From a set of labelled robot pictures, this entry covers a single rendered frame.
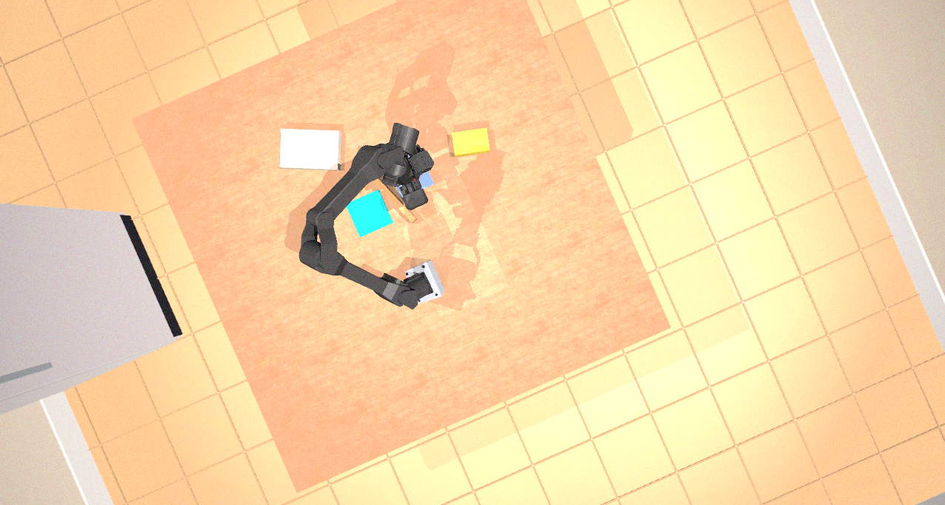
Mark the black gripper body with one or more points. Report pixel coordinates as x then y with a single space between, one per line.
415 197

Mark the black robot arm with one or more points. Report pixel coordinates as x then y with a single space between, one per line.
369 164

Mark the yellow flat block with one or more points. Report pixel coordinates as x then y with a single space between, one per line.
471 142

